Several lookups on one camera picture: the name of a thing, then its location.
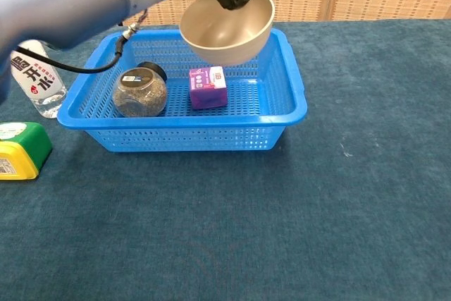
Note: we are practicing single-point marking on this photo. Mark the green container with yellow lid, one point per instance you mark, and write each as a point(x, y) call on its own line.
point(31, 139)

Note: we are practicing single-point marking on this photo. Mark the beige bowl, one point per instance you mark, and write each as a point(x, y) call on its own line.
point(225, 33)

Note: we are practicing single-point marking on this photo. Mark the teal table cloth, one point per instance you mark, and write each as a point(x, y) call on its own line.
point(225, 227)

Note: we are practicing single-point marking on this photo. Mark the blue plastic basket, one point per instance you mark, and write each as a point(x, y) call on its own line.
point(183, 135)

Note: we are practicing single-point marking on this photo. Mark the clear plastic water bottle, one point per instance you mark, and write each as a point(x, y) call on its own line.
point(42, 82)

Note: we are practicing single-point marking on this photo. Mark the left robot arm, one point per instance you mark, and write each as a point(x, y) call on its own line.
point(70, 1)

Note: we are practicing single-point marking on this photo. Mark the small purple box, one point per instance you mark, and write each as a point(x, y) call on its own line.
point(208, 89)

